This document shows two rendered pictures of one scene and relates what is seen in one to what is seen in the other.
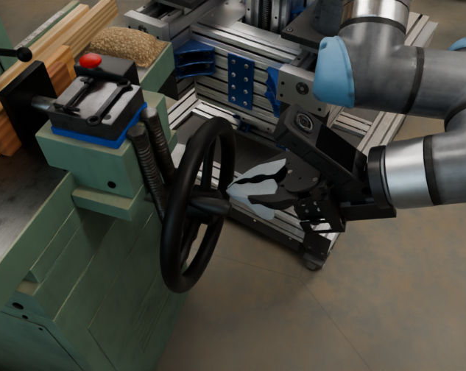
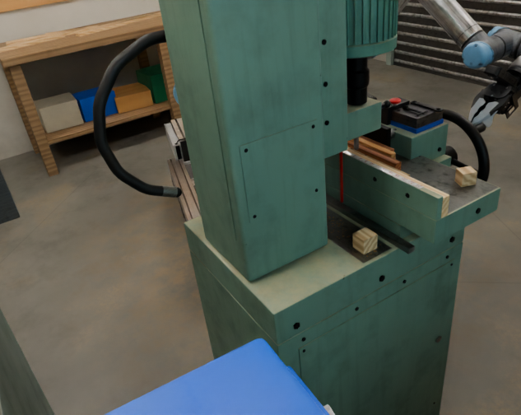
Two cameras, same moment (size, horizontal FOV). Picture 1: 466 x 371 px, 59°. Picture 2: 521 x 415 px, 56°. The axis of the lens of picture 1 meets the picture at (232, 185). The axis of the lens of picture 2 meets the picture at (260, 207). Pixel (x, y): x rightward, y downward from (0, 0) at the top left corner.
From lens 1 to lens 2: 1.36 m
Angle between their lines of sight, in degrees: 39
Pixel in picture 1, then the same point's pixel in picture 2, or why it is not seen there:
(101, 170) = (437, 141)
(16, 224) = (450, 170)
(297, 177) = (499, 93)
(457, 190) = not seen: outside the picture
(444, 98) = (511, 44)
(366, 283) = not seen: hidden behind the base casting
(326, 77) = (486, 53)
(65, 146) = (425, 135)
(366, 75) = (494, 46)
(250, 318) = not seen: hidden behind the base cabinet
